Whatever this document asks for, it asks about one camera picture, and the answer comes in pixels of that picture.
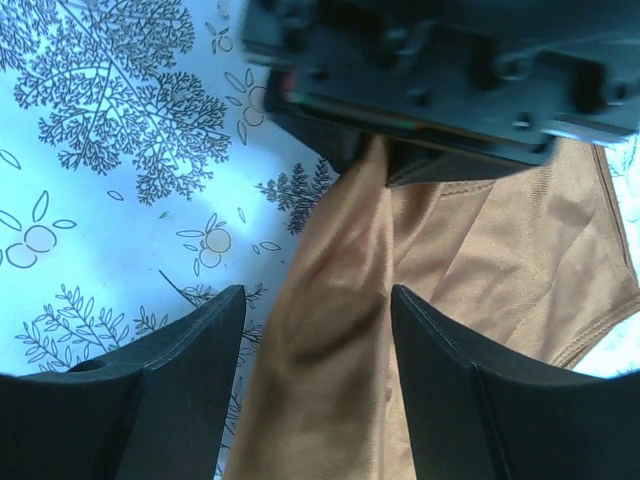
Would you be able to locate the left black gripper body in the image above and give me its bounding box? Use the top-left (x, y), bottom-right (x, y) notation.
top-left (241, 1), bottom-right (639, 165)

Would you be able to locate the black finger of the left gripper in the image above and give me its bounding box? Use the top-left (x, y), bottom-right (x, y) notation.
top-left (386, 140), bottom-right (520, 188)
top-left (279, 112), bottom-right (373, 173)

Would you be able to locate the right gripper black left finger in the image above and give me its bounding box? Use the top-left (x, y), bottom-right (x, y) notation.
top-left (1, 285), bottom-right (246, 479)

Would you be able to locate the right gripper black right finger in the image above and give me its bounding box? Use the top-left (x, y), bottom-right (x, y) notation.
top-left (391, 285), bottom-right (639, 480)

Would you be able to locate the brown satin napkin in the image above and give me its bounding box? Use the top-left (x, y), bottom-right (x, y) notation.
top-left (224, 138), bottom-right (639, 479)

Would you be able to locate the floral tablecloth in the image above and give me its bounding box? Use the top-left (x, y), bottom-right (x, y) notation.
top-left (1, 1), bottom-right (639, 479)

